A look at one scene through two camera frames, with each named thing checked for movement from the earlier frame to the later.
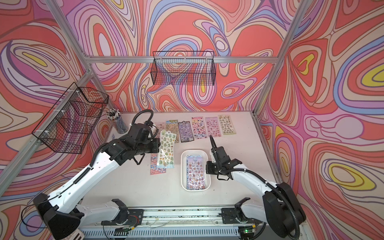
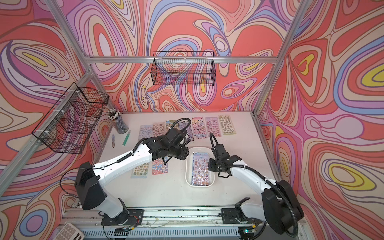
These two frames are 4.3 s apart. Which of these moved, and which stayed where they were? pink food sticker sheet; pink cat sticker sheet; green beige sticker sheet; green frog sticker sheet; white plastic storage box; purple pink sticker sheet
Moved: green frog sticker sheet; white plastic storage box
Stayed: pink food sticker sheet; pink cat sticker sheet; green beige sticker sheet; purple pink sticker sheet
